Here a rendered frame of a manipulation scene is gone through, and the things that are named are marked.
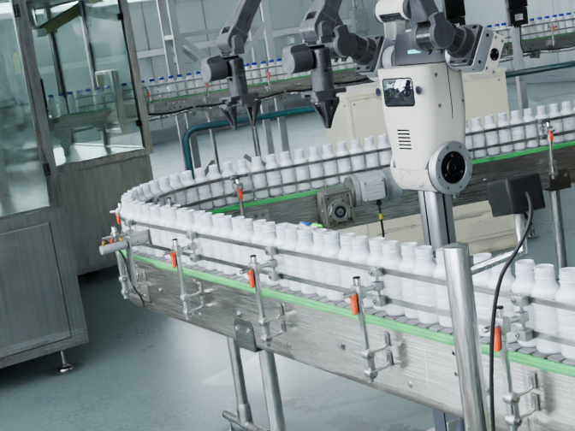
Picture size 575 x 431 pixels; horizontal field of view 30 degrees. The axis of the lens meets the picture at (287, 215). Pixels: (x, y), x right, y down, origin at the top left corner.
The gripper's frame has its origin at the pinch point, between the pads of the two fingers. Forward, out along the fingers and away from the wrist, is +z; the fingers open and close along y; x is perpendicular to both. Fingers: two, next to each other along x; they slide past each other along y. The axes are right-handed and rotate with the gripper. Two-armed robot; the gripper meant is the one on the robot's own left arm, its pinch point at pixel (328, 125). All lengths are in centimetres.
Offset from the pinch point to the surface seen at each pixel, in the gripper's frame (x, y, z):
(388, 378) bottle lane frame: -39, -18, 55
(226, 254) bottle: 35, -16, 34
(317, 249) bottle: -11.3, -15.2, 28.5
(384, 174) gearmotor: 113, 99, 34
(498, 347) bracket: -84, -25, 38
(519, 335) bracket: -84, -18, 38
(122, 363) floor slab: 303, 50, 136
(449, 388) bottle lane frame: -60, -18, 53
